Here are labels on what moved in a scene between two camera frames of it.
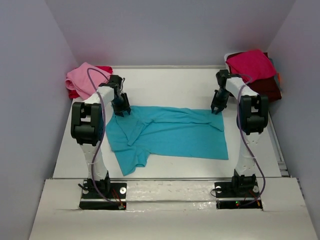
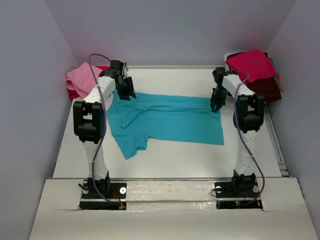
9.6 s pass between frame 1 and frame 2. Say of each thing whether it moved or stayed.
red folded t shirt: stayed
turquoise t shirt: moved
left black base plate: stayed
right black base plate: stayed
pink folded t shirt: stayed
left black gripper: moved
